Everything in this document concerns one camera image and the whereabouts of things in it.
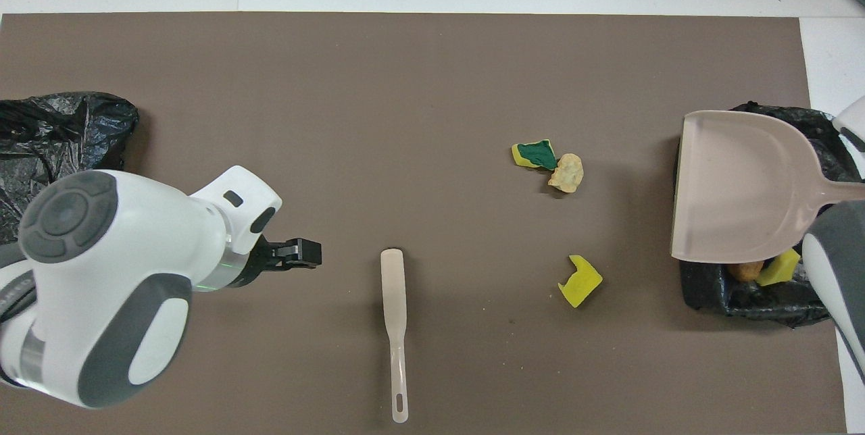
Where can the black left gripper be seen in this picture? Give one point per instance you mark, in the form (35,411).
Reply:
(274,259)

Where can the beige plastic hand brush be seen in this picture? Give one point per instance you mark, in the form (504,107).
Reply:
(392,279)

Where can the green yellow sponge piece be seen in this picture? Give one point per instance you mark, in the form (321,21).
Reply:
(537,153)

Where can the rounded beige sponge scrap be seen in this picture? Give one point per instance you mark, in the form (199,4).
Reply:
(566,173)

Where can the notched yellow sponge piece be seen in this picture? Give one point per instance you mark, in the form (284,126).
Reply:
(579,285)

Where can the beige plastic dustpan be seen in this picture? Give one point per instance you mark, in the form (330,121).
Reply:
(736,185)

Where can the brown sponge lump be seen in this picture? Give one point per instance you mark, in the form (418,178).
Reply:
(747,271)

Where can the small yellow green sponge scrap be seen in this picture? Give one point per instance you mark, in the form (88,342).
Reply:
(778,271)

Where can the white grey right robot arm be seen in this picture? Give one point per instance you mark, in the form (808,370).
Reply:
(838,259)

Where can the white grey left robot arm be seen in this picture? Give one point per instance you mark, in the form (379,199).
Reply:
(135,246)

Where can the bin with smooth black bag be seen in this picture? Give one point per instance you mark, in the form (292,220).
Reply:
(67,131)

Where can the bin with crumpled black bag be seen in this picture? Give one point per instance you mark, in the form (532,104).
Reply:
(706,290)

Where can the brown table mat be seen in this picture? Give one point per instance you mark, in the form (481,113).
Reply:
(405,84)

